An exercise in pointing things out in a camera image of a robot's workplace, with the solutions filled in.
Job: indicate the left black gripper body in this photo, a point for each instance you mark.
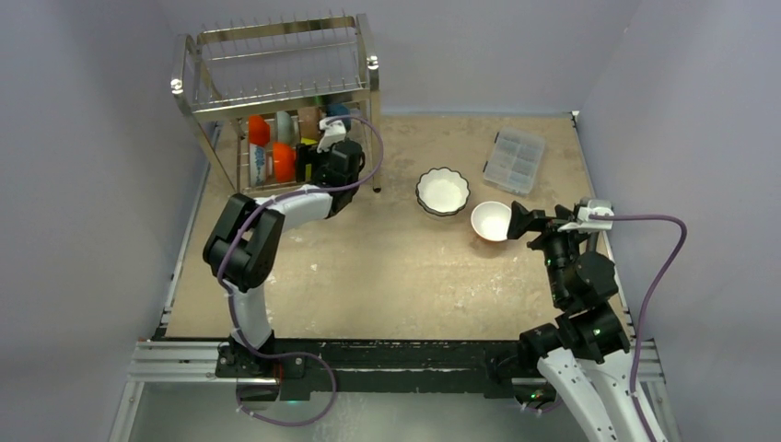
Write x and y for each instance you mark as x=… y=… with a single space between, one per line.
x=308 y=155

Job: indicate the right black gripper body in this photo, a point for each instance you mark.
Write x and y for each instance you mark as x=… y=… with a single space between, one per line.
x=542 y=226

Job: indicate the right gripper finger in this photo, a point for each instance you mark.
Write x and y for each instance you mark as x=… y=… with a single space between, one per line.
x=523 y=220
x=564 y=214

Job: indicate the orange bowl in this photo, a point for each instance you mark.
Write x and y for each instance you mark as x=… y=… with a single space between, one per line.
x=490 y=220

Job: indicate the white fluted bowl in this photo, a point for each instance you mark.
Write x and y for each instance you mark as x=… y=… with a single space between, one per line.
x=441 y=214
x=442 y=189

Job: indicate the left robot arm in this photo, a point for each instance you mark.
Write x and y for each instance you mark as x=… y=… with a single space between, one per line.
x=243 y=245

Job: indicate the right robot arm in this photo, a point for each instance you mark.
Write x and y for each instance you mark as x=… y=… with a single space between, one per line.
x=585 y=354

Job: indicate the metal two-tier dish rack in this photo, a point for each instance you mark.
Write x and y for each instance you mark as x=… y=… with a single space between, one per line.
x=223 y=75

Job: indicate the front red-orange bowl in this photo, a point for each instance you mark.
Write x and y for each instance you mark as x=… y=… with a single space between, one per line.
x=284 y=160

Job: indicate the red-orange bowl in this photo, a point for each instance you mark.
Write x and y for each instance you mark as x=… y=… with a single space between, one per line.
x=259 y=131
x=284 y=160

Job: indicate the brown speckled bowl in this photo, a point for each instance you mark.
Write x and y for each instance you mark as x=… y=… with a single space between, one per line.
x=309 y=123

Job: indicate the pale green bowl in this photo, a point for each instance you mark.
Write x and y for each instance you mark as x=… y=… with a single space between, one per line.
x=285 y=128

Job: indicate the teal blue bowl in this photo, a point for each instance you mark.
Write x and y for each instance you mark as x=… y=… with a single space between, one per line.
x=339 y=109

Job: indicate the clear plastic organizer box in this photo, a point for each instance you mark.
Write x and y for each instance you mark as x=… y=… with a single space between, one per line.
x=513 y=163

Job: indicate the white blue floral bowl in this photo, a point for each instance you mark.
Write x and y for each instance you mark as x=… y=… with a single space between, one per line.
x=258 y=165

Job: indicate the rear red-orange bowl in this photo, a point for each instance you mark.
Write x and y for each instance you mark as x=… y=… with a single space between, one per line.
x=259 y=131

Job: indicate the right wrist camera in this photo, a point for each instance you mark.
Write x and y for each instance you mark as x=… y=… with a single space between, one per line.
x=590 y=216

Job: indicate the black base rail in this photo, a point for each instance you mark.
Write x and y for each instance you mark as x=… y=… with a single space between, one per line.
x=491 y=369

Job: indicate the aluminium frame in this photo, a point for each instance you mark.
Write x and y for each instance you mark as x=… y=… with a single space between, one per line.
x=194 y=362

